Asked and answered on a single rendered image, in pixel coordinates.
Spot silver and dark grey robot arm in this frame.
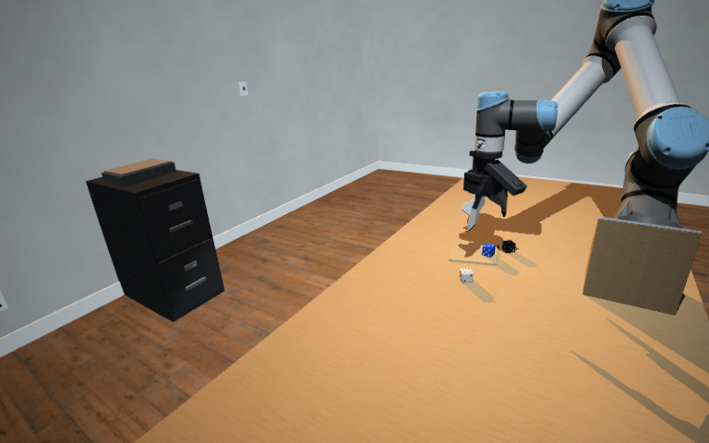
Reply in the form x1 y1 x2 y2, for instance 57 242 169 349
475 0 709 228

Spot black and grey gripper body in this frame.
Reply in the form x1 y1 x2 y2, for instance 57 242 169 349
463 150 503 198

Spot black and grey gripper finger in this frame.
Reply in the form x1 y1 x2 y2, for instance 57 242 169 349
488 187 508 217
462 183 487 231

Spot white die with black pips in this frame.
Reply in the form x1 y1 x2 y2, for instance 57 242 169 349
459 268 474 283

